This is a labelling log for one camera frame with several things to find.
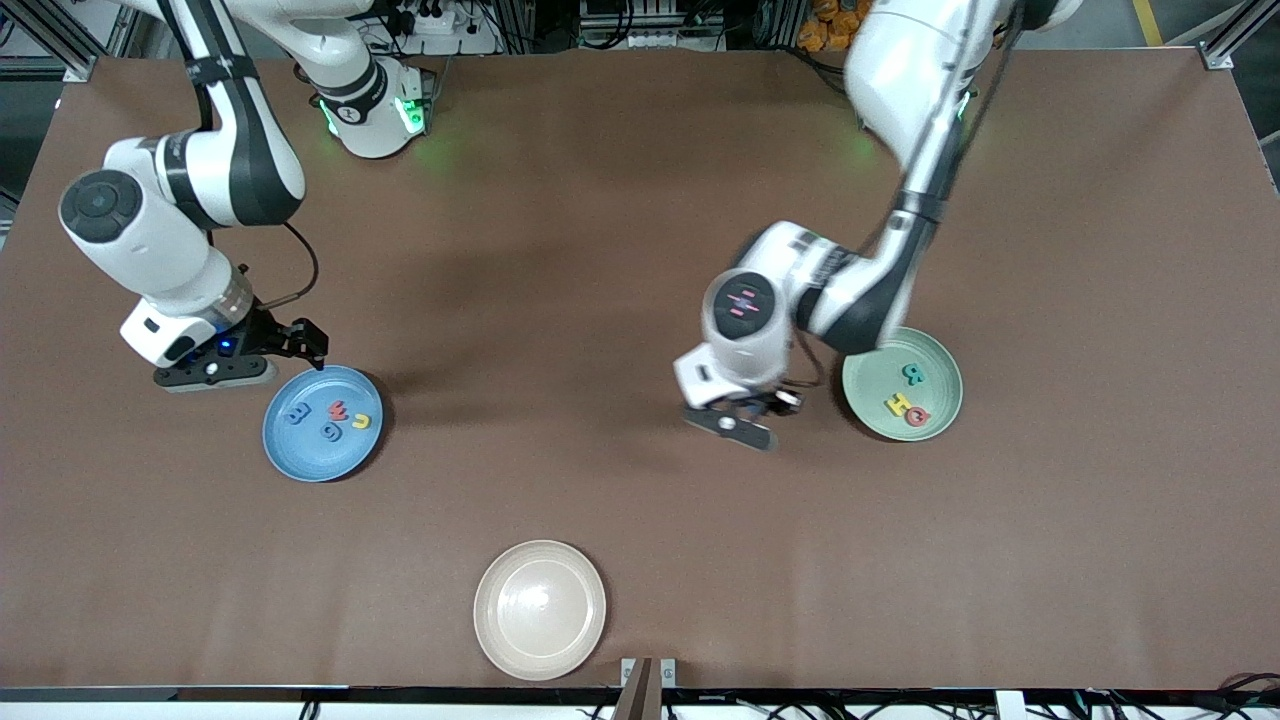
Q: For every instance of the blue small letter g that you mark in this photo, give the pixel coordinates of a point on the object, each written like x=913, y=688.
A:
x=325, y=432

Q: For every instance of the black equipment rack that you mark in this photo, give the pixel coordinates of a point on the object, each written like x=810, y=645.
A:
x=650, y=40

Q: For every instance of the beige plate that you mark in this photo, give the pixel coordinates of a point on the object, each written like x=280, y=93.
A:
x=540, y=610

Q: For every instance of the blue small letter m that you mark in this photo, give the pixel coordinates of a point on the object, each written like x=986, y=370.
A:
x=297, y=414

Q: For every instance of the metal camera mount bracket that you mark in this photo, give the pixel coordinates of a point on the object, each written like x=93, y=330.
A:
x=640, y=695

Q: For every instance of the pink capital letter Q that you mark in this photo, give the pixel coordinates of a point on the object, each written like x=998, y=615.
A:
x=908, y=417

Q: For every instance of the blue plate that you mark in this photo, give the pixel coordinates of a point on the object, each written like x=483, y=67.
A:
x=310, y=455

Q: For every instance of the orange objects pile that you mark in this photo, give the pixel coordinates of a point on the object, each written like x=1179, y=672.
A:
x=825, y=30

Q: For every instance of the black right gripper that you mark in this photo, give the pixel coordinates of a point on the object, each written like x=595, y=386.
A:
x=266, y=334

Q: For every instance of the aluminium frame post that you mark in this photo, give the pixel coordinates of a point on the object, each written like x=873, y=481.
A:
x=70, y=55
x=1225, y=50

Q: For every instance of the white power strip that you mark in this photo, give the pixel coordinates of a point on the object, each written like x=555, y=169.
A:
x=440, y=20

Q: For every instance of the yellow capital letter H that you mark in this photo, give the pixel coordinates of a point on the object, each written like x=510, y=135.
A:
x=897, y=405

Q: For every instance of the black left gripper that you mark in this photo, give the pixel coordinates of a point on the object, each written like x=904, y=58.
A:
x=768, y=402

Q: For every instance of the green plate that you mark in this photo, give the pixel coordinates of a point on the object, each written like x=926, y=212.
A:
x=935, y=400

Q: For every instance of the yellow small letter c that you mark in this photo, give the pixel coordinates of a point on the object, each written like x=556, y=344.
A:
x=361, y=427

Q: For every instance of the white table edge rail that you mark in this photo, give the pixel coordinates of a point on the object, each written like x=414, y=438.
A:
x=200, y=710

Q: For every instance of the teal capital letter R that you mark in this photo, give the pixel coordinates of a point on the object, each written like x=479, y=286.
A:
x=914, y=374

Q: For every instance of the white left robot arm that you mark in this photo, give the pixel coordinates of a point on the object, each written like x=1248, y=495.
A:
x=900, y=60

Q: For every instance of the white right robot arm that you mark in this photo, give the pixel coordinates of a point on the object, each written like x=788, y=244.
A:
x=150, y=250

